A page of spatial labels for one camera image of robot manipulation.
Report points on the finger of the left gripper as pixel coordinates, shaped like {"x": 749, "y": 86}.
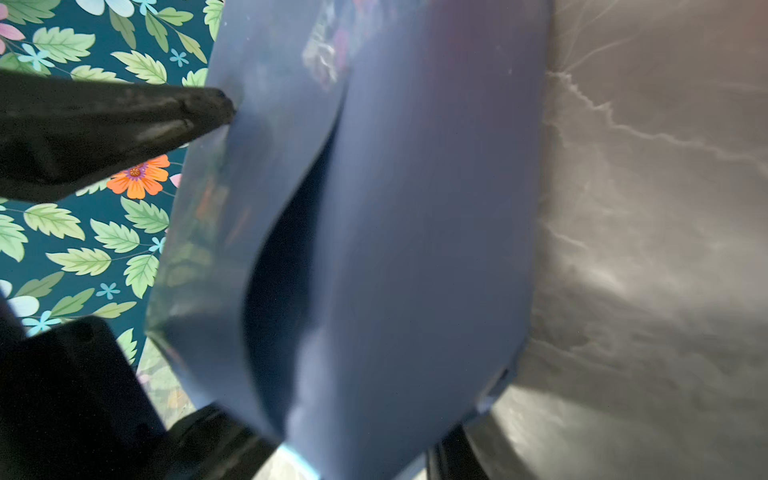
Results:
{"x": 60, "y": 135}

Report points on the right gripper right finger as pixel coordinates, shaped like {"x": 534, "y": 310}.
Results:
{"x": 453, "y": 459}

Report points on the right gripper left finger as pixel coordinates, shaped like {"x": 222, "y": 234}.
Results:
{"x": 209, "y": 444}

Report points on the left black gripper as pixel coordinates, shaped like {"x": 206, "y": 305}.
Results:
{"x": 71, "y": 405}

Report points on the light blue wrapping paper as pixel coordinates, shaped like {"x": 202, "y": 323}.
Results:
{"x": 349, "y": 264}

